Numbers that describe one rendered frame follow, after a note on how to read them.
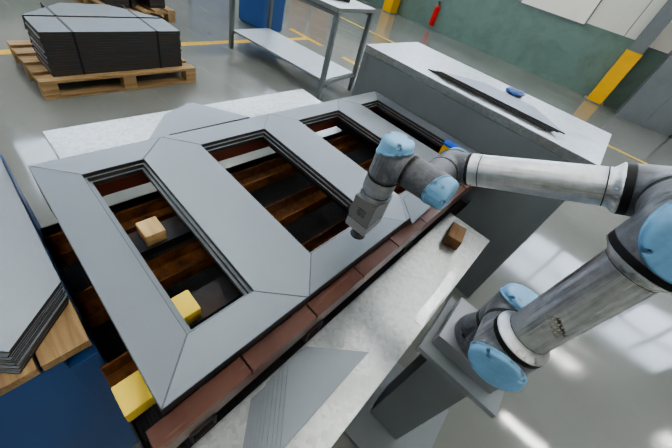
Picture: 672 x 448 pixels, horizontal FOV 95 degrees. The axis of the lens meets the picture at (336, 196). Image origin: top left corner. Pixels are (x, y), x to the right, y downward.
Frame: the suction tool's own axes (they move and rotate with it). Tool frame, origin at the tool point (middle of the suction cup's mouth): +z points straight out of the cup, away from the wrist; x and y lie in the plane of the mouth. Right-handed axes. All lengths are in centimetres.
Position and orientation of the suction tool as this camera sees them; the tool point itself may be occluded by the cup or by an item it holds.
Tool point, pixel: (357, 233)
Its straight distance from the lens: 87.8
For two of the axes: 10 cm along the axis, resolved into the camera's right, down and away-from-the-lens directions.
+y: -6.2, 3.9, -6.8
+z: -2.4, 7.3, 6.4
